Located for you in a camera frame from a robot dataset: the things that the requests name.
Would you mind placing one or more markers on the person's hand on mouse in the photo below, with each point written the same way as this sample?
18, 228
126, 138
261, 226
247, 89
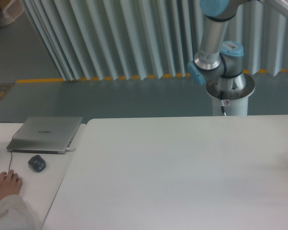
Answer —
10, 184

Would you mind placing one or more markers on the white sleeved forearm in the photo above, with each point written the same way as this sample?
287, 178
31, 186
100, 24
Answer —
15, 215

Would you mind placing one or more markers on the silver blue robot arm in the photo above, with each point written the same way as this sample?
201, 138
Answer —
212, 40

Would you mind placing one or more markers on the dark earbuds case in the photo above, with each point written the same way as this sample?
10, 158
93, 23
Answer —
37, 163

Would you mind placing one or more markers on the silver closed laptop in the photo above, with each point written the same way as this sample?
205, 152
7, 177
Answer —
47, 135

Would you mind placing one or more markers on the white laptop plug connector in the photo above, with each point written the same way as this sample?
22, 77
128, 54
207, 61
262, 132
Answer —
69, 150

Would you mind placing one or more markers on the white folding partition screen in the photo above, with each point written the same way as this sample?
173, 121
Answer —
140, 38

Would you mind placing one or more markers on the clear plastic bag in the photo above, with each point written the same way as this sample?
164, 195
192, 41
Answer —
10, 10

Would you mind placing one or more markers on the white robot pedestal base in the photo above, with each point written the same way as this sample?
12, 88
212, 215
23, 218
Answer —
230, 96

